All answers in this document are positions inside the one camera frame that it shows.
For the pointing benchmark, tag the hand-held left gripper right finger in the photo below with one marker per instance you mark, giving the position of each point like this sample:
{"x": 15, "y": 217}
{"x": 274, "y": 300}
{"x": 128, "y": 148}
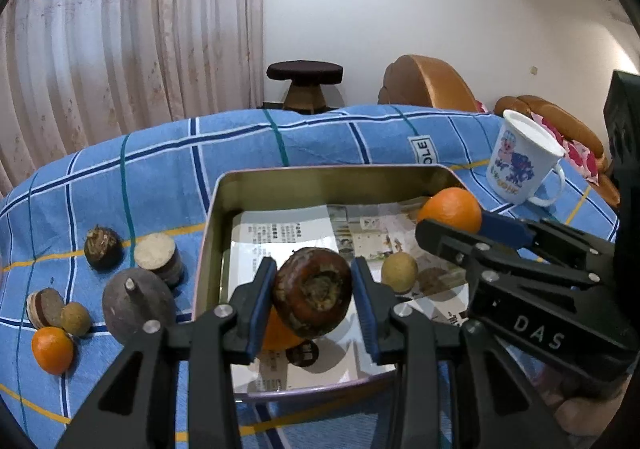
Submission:
{"x": 362, "y": 301}

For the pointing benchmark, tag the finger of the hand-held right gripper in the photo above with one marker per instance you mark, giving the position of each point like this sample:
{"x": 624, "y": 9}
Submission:
{"x": 450, "y": 241}
{"x": 505, "y": 229}

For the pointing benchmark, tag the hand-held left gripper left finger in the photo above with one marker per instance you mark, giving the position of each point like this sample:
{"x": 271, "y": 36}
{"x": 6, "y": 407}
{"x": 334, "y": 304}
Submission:
{"x": 262, "y": 301}

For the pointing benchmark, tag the orange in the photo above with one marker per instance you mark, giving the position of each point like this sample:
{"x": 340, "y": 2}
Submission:
{"x": 450, "y": 208}
{"x": 52, "y": 350}
{"x": 277, "y": 335}

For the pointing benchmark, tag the brown water chestnut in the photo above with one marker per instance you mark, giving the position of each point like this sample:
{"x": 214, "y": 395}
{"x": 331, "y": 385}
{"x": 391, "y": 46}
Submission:
{"x": 312, "y": 289}

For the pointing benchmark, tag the cut taro piece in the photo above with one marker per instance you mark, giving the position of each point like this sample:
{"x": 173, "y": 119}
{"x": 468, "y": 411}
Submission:
{"x": 155, "y": 254}

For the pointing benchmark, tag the pink metal tin box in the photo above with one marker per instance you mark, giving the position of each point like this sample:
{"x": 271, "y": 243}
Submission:
{"x": 300, "y": 186}

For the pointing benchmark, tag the purple passion fruit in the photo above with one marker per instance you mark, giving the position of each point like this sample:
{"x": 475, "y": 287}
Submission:
{"x": 135, "y": 304}

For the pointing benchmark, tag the small brown kiwi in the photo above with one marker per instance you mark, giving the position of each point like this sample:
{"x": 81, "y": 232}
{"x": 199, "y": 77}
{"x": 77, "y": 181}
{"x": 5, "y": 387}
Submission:
{"x": 399, "y": 271}
{"x": 76, "y": 319}

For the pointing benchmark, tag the white printed cup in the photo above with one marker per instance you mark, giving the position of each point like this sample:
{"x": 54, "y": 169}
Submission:
{"x": 515, "y": 169}

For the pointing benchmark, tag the newspaper lining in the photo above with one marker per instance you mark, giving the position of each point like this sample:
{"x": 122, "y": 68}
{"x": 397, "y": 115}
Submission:
{"x": 280, "y": 234}

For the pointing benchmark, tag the pink floral cushion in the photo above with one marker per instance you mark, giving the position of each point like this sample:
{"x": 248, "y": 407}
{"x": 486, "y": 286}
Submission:
{"x": 582, "y": 156}

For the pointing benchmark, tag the brown leather sofa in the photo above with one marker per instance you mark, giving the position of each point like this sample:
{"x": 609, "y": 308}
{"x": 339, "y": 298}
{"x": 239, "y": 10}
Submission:
{"x": 555, "y": 116}

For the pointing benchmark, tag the small pink cushion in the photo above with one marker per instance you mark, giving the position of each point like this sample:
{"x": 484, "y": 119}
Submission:
{"x": 481, "y": 105}

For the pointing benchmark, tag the brown leather armchair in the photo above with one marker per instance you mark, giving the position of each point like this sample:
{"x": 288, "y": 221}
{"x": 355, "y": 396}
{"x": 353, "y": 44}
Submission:
{"x": 425, "y": 81}

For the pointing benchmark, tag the blue plaid blanket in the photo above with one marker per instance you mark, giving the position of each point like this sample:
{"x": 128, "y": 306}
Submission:
{"x": 150, "y": 179}

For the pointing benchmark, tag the dark water chestnut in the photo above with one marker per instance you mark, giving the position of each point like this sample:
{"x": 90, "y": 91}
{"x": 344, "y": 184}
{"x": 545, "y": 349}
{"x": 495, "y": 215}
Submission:
{"x": 103, "y": 249}

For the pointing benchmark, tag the round dark stool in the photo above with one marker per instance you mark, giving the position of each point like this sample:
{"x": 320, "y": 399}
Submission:
{"x": 305, "y": 74}

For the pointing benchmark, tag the pale embroidered curtain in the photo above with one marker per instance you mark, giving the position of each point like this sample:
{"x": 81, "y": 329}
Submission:
{"x": 125, "y": 54}

